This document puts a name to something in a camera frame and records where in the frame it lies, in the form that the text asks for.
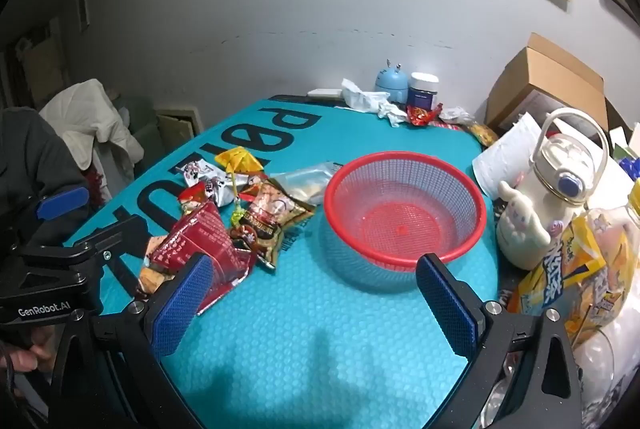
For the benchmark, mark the white paper towel roll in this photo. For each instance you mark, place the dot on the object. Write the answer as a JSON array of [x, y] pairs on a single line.
[[505, 159]]

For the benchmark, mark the yellow snack packet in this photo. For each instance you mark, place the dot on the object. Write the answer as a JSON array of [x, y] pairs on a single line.
[[240, 159]]

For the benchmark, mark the white crumpled wrapper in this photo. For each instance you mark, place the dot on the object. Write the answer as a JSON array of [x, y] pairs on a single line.
[[456, 114]]

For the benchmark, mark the dark red snack packet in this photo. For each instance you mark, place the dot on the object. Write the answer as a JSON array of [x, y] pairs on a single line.
[[200, 239]]

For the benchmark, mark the red plastic mesh basket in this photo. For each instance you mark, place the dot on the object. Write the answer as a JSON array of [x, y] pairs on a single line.
[[405, 214]]

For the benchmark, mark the red candy wrapper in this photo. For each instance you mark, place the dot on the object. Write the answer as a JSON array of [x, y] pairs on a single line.
[[422, 114]]

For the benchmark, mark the red flat packet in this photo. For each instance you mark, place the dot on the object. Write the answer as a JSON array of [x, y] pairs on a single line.
[[447, 125]]

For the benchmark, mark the white jacket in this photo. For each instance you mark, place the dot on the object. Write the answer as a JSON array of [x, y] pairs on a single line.
[[85, 114]]

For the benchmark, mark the dark jar white lid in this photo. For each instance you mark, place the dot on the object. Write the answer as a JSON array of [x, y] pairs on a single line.
[[424, 94]]

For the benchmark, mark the green yellow thin wrapper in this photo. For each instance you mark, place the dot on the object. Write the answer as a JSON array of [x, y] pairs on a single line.
[[236, 209]]

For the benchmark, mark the orange snack packet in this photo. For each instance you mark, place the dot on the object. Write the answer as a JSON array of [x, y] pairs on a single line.
[[150, 278]]

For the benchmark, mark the green white box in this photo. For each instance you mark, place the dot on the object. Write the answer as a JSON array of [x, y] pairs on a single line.
[[625, 141]]

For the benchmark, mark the brown cardboard box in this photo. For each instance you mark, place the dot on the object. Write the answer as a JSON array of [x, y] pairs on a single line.
[[617, 114]]

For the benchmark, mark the blue packet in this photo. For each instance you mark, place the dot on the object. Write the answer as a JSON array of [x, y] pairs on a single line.
[[631, 169]]

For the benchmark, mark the yellow snack bag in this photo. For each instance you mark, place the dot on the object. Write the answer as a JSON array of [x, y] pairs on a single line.
[[484, 134]]

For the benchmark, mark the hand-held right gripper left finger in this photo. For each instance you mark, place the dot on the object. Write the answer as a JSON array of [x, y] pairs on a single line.
[[182, 304]]

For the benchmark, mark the white red snack packet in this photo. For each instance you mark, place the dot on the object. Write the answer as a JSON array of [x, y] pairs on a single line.
[[222, 190]]

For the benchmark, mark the tan cardboard box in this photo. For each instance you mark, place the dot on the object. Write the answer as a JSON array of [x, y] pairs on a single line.
[[545, 79]]

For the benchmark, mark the yellow label drink bottle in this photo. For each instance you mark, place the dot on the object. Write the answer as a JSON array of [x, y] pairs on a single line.
[[575, 269]]

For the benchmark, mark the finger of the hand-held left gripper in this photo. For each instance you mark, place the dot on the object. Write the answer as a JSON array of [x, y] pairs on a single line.
[[112, 234], [62, 202]]

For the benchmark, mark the crumpled white tissue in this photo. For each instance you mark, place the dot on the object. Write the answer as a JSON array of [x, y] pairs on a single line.
[[365, 101]]

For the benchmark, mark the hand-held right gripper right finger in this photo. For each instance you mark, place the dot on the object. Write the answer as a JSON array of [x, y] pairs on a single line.
[[445, 309]]

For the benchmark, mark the cardboard piece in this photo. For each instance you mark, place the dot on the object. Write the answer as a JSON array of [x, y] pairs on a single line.
[[177, 126]]

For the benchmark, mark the white flat box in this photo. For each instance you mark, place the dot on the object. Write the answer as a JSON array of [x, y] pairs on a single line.
[[324, 93]]

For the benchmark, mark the clear zip bag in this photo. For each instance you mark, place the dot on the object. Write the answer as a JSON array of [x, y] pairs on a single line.
[[305, 184]]

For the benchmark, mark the person's left hand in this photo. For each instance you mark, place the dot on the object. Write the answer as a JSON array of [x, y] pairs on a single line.
[[25, 356]]

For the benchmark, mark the blue egg-shaped device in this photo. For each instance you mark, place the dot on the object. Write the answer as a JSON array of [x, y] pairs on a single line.
[[392, 81]]

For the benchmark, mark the dark grey garment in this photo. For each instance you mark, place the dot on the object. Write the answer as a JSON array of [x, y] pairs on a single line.
[[35, 149]]

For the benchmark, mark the brown cartoon snack packet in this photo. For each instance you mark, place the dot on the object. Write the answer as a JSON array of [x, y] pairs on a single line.
[[270, 219]]

